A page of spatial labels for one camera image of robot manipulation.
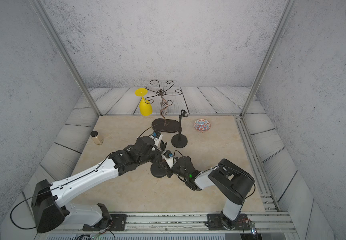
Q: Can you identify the scrolled wire holder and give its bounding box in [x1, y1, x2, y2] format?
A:
[144, 80, 183, 121]

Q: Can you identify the dark oval stand base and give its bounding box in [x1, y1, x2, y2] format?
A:
[151, 119, 180, 133]

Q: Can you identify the red blue patterned bowl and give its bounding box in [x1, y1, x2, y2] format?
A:
[194, 119, 211, 133]

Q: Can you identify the spice jar black lid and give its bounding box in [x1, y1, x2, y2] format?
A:
[90, 131, 104, 145]

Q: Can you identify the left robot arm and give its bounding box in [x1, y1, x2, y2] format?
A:
[31, 136, 167, 233]

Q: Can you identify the aluminium corner post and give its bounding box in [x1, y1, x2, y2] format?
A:
[30, 0, 102, 117]
[240, 0, 297, 119]

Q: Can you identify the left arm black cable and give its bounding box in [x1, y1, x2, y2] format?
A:
[10, 194, 38, 231]

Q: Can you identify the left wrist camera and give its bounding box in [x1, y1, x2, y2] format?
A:
[149, 131, 163, 148]

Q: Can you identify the aluminium front rail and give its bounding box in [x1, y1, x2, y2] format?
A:
[35, 212, 299, 240]

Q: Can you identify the aluminium right corner post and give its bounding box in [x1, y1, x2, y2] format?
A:
[240, 0, 297, 119]

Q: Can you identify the black microphone stand pole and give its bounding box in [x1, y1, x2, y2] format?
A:
[178, 109, 188, 139]

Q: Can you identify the aluminium left corner post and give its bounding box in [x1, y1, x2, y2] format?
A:
[30, 0, 102, 117]

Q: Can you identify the black round stand base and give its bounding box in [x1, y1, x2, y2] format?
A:
[171, 134, 188, 149]

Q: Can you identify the yellow plastic goblet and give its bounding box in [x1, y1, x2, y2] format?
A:
[135, 88, 153, 116]

